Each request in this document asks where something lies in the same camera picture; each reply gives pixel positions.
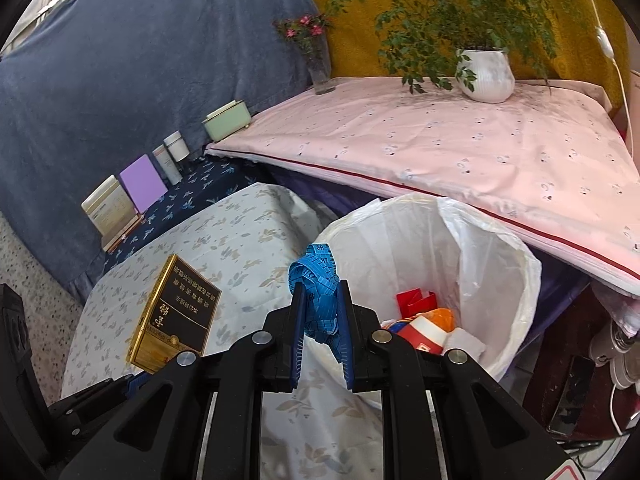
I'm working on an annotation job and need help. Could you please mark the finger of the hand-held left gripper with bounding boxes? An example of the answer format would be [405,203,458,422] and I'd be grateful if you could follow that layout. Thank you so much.
[47,372,157,442]

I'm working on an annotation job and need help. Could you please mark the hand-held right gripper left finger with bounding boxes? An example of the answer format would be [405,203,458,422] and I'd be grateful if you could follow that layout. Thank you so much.
[59,281,307,480]

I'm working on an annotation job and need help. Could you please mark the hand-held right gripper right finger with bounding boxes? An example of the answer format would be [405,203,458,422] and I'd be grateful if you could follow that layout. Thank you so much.
[337,281,582,480]

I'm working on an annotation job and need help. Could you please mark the blue tape measure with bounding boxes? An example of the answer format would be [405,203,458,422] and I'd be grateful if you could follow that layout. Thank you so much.
[287,243,359,377]

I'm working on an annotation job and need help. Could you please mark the red white paper cup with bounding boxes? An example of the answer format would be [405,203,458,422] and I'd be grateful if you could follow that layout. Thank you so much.
[395,316,454,357]

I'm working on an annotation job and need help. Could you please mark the orange plastic bag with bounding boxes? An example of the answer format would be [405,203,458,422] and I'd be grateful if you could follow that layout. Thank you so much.
[400,307,457,335]

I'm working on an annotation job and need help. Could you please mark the white tissue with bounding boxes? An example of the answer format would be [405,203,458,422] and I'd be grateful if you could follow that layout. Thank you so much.
[444,330,487,362]

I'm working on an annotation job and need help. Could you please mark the gold black cigarette box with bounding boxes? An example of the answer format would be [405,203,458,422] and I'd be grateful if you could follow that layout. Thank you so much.
[125,254,222,375]

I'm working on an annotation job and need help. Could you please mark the trash bin with white bag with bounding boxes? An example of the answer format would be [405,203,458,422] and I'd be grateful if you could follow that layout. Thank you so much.
[312,192,543,411]

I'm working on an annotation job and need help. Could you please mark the red cardboard piece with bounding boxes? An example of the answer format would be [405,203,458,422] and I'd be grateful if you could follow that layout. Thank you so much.
[396,289,439,321]

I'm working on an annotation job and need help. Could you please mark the navy floral cloth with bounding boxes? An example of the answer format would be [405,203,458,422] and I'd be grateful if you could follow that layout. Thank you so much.
[102,155,266,267]

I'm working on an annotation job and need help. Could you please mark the beige desk calendar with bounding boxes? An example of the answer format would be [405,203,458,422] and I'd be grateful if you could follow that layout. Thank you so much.
[81,175,144,254]

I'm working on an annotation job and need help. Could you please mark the dark red stool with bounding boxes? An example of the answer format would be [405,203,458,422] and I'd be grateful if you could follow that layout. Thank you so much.
[524,285,640,442]

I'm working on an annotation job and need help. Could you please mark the black phone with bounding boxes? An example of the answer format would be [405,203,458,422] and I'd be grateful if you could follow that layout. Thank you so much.
[547,355,597,436]

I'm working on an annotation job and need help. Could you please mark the purple card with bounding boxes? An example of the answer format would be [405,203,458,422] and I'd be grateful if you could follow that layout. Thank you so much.
[119,154,169,215]

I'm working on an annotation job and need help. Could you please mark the white cosmetic tube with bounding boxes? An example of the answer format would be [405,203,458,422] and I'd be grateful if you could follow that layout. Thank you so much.
[152,145,182,186]

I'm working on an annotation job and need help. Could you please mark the white cosmetic jar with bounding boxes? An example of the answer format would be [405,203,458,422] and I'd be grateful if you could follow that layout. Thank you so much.
[164,131,190,163]

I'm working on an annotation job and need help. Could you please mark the pale green box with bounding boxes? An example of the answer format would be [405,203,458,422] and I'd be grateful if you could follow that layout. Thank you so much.
[202,101,252,142]

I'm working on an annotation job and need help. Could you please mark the pink patterned cloth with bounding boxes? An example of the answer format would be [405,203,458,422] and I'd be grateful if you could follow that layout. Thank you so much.
[205,77,640,287]

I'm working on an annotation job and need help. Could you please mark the white power strip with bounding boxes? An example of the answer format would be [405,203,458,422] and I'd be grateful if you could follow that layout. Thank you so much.
[589,319,640,392]

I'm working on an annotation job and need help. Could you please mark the glass vase with pink flowers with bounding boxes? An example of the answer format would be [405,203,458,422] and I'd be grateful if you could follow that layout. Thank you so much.
[274,14,337,96]

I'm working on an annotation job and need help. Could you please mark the yellow backdrop cloth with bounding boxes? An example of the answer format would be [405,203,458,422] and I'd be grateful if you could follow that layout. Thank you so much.
[292,0,632,117]

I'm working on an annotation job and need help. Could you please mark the blue-grey backdrop cloth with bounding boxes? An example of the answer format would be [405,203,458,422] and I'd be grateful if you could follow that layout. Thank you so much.
[0,0,322,306]

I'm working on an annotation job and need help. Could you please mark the green plant in white pot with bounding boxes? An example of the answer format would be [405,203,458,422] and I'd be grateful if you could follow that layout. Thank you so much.
[325,0,592,104]

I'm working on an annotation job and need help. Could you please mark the white cable with switch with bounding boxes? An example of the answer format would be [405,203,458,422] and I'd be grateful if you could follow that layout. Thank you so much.
[575,0,634,128]

